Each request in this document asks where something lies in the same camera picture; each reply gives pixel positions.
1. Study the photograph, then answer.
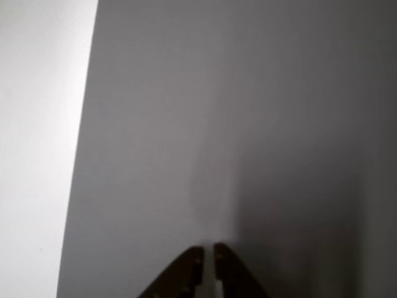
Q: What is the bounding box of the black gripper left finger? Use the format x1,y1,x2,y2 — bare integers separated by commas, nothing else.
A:
136,246,205,298

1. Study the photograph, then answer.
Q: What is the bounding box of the grey desk mat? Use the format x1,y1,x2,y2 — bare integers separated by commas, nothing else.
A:
56,0,397,298

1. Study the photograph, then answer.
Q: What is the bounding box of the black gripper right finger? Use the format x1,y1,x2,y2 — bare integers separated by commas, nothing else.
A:
213,242,269,298

